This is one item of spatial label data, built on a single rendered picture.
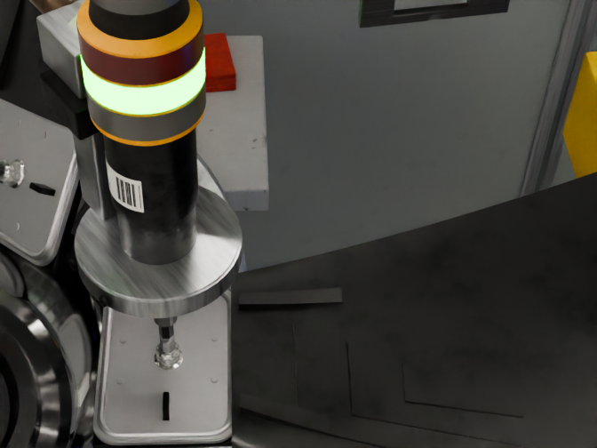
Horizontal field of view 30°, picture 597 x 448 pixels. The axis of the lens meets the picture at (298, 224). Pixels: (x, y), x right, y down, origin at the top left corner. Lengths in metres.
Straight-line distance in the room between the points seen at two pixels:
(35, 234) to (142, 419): 0.10
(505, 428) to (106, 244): 0.20
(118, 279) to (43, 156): 0.09
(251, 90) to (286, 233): 0.39
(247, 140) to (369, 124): 0.31
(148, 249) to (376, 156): 0.99
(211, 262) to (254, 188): 0.61
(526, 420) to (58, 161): 0.24
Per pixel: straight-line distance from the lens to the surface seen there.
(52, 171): 0.51
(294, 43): 1.30
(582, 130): 0.92
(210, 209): 0.48
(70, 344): 0.49
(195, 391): 0.53
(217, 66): 1.17
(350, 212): 1.49
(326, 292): 0.55
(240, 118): 1.14
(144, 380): 0.53
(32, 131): 0.53
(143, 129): 0.40
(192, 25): 0.39
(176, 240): 0.45
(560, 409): 0.54
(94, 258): 0.47
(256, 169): 1.08
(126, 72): 0.38
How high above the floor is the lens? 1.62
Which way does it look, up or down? 47 degrees down
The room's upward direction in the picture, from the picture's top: 3 degrees clockwise
